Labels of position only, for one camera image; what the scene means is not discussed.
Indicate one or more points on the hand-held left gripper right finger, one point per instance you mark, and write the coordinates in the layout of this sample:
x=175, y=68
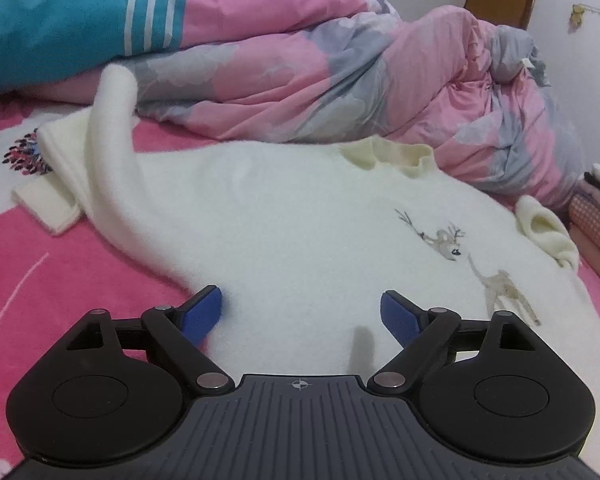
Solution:
x=400, y=317

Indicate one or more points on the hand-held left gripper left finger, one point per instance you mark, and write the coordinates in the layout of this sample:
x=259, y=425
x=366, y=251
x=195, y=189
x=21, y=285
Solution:
x=202, y=312

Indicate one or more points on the white fleece sweater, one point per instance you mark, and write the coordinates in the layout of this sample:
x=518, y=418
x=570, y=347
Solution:
x=290, y=220

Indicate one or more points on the stack of folded clothes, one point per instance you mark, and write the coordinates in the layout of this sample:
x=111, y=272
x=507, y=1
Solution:
x=597, y=220

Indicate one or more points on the pink floral bed sheet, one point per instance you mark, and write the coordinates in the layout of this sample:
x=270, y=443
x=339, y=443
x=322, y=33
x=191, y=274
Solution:
x=30, y=285

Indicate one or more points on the pink grey floral quilt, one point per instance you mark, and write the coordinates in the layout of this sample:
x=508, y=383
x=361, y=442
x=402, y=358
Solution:
x=305, y=75

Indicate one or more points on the blue striped pillow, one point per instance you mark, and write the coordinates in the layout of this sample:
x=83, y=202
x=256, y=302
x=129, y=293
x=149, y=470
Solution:
x=55, y=25

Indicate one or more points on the wall hook rack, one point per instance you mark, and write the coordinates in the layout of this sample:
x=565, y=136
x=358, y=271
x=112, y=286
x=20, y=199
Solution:
x=577, y=15

